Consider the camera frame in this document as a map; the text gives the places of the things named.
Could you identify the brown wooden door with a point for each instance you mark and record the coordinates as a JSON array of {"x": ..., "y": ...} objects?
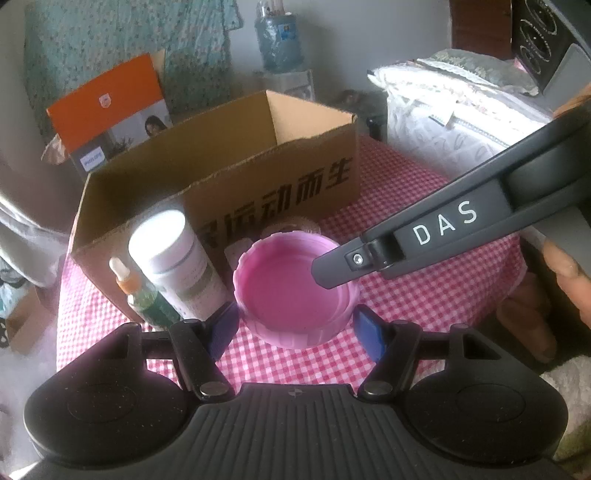
[{"x": 480, "y": 27}]

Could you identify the white capped bottle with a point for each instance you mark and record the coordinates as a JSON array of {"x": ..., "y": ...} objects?
[{"x": 171, "y": 258}]

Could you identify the blue water jug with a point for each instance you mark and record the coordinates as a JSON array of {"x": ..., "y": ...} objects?
[{"x": 277, "y": 41}]

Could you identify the large pink lid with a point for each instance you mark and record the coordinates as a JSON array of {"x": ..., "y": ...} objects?
[{"x": 286, "y": 295}]

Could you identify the white fluffy cloth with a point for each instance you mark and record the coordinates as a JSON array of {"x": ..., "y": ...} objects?
[{"x": 570, "y": 406}]

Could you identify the white stand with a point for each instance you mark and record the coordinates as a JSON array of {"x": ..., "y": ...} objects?
[{"x": 295, "y": 85}]

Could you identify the person's right hand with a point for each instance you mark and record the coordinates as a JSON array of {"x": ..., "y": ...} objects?
[{"x": 570, "y": 286}]

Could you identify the floral pillow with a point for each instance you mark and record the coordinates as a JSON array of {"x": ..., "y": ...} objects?
[{"x": 475, "y": 69}]

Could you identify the cardboard piece on floor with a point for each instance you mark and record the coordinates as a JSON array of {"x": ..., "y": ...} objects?
[{"x": 27, "y": 323}]

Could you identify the pink checked tablecloth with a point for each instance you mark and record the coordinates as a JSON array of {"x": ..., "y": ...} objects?
[{"x": 438, "y": 300}]

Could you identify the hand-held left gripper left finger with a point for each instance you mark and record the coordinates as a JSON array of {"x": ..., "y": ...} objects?
[{"x": 226, "y": 325}]

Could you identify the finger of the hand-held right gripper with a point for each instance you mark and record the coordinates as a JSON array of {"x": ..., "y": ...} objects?
[{"x": 337, "y": 267}]

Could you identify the grey curtain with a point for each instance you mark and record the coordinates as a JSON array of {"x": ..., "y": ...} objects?
[{"x": 32, "y": 230}]

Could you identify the white patterned bedding bag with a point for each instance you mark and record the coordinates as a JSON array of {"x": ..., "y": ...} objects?
[{"x": 438, "y": 134}]

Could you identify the green dropper bottle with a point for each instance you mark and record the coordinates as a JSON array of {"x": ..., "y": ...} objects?
[{"x": 138, "y": 295}]

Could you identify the small jar with beige lid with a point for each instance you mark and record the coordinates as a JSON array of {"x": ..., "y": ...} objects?
[{"x": 291, "y": 227}]

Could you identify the brown cardboard box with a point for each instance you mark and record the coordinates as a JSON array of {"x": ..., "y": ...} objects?
[{"x": 300, "y": 184}]

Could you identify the teal floral cloth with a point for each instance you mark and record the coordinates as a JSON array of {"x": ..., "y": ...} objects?
[{"x": 115, "y": 37}]

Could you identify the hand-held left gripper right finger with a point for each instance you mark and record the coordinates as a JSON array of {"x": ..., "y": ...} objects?
[{"x": 369, "y": 330}]

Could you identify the orange white product box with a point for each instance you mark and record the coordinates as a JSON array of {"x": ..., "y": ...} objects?
[{"x": 106, "y": 92}]

